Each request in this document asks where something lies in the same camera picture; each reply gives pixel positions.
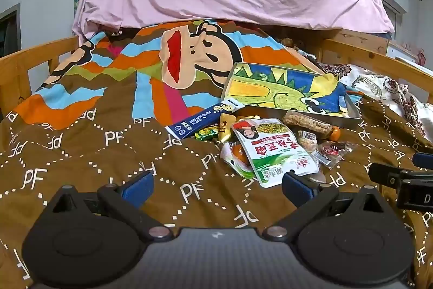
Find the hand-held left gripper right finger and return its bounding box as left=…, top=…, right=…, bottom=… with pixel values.
left=262, top=171, right=384, bottom=242

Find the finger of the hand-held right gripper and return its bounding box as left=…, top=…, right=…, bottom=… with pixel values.
left=368, top=163, right=408, bottom=190
left=412, top=152, right=433, bottom=170

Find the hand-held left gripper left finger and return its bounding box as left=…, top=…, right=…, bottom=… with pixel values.
left=47, top=170, right=174, bottom=242

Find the green white snack bag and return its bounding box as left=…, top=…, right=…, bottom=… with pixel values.
left=231, top=118, right=320, bottom=189

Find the clear oat bar packet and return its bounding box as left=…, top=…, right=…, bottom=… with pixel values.
left=282, top=110, right=334, bottom=139

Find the white green edged packet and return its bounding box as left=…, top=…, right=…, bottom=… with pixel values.
left=220, top=142, right=257, bottom=179

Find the blue white stick packet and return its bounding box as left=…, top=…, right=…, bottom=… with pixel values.
left=166, top=99, right=246, bottom=140

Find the gold foil snack packet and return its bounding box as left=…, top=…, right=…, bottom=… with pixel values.
left=218, top=115, right=239, bottom=143

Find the dinosaur print metal tray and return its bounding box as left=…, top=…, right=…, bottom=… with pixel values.
left=221, top=62, right=362, bottom=130

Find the clear packet of red snack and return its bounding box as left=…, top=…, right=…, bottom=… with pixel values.
left=313, top=141, right=358, bottom=170

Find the cartoon monkey printed blanket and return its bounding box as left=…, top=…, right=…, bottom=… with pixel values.
left=0, top=19, right=433, bottom=289

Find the green yellow candy packet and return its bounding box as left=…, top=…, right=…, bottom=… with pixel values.
left=194, top=126, right=220, bottom=142

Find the white cabinet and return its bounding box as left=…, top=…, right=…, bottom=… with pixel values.
left=386, top=40, right=433, bottom=68

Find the dark framed window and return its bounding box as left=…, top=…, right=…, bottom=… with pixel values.
left=0, top=4, right=21, bottom=57

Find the window with white frame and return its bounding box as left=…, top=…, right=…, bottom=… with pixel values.
left=374, top=0, right=409, bottom=36

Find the wooden bed frame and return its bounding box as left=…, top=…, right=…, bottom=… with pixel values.
left=0, top=28, right=433, bottom=122

